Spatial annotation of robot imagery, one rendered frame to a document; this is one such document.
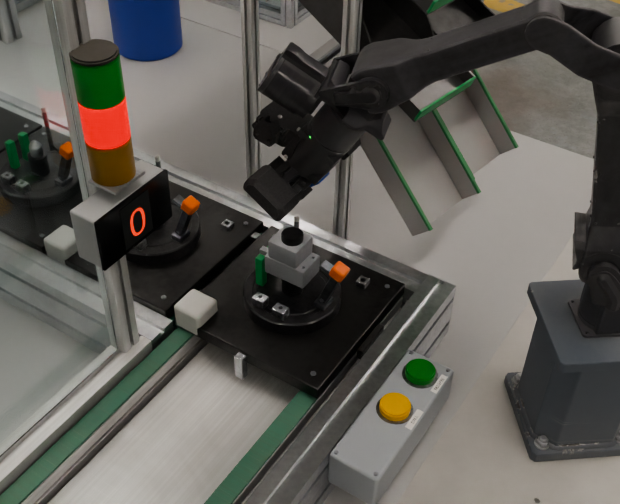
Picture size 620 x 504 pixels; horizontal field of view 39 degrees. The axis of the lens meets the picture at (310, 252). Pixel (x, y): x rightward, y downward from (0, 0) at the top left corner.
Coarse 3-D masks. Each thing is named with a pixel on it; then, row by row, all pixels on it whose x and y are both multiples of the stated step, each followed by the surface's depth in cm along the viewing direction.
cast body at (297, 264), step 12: (288, 228) 118; (276, 240) 118; (288, 240) 116; (300, 240) 117; (312, 240) 119; (264, 252) 122; (276, 252) 118; (288, 252) 116; (300, 252) 117; (276, 264) 119; (288, 264) 118; (300, 264) 119; (312, 264) 119; (276, 276) 121; (288, 276) 119; (300, 276) 118; (312, 276) 120
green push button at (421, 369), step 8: (416, 360) 117; (424, 360) 117; (408, 368) 116; (416, 368) 116; (424, 368) 116; (432, 368) 116; (408, 376) 116; (416, 376) 115; (424, 376) 115; (432, 376) 115; (416, 384) 115; (424, 384) 115
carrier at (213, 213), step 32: (160, 160) 134; (192, 192) 144; (192, 224) 135; (256, 224) 138; (128, 256) 130; (160, 256) 130; (192, 256) 132; (224, 256) 132; (160, 288) 127; (192, 288) 127
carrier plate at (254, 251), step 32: (256, 256) 132; (320, 256) 133; (224, 288) 127; (352, 288) 128; (384, 288) 128; (224, 320) 122; (352, 320) 123; (256, 352) 118; (288, 352) 118; (320, 352) 118; (352, 352) 120; (320, 384) 114
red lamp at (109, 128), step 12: (84, 108) 91; (108, 108) 91; (120, 108) 92; (84, 120) 92; (96, 120) 91; (108, 120) 92; (120, 120) 92; (84, 132) 94; (96, 132) 92; (108, 132) 92; (120, 132) 93; (96, 144) 93; (108, 144) 93; (120, 144) 94
